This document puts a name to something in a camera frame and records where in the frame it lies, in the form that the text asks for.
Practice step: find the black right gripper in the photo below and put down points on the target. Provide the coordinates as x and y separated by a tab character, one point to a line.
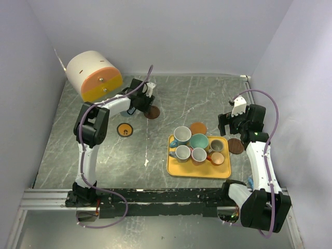
224	120

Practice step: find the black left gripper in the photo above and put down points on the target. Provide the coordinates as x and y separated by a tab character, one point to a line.
149	101

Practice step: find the dark brown wooden coaster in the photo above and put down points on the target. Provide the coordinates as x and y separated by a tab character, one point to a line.
154	115

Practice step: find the blue round coaster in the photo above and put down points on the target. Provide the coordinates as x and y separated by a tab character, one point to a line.
128	113

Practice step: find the light orange wooden coaster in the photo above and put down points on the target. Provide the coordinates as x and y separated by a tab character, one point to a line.
198	128

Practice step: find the yellow black-rimmed coaster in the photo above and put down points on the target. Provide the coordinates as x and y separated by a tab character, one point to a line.
124	130

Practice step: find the dark walnut wooden coaster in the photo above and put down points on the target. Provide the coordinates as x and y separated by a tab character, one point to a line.
235	146

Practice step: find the yellow plastic tray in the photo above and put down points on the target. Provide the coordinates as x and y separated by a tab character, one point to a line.
204	170

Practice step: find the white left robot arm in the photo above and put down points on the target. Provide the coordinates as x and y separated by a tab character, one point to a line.
91	127

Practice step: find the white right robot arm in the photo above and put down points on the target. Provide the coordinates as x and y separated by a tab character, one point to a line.
266	207

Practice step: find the teal cup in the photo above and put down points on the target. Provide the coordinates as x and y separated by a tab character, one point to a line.
199	141

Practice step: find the orange copper cup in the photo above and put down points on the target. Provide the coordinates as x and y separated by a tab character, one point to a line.
216	158

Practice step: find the white pink cup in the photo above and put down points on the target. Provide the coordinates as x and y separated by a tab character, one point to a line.
198	156

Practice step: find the white cylindrical drawer cabinet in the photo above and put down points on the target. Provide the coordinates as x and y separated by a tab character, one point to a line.
93	76

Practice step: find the blue clip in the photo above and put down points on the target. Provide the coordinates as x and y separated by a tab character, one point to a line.
251	183

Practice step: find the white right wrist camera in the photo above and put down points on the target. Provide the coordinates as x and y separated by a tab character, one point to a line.
239	106

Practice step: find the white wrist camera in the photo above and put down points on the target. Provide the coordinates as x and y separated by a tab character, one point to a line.
239	106
148	88

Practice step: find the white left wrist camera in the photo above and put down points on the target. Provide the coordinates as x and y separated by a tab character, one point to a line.
148	88

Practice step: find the grey yellow-handled cup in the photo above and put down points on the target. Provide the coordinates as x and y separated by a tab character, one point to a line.
215	146

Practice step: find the large white blue-handled mug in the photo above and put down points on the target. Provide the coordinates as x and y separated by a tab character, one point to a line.
181	136

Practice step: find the white grey-handled cup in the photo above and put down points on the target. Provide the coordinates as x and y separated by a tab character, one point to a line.
181	154

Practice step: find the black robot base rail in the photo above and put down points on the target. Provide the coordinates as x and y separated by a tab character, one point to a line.
207	202

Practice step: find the aluminium frame rail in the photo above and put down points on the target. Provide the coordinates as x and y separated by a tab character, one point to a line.
38	199

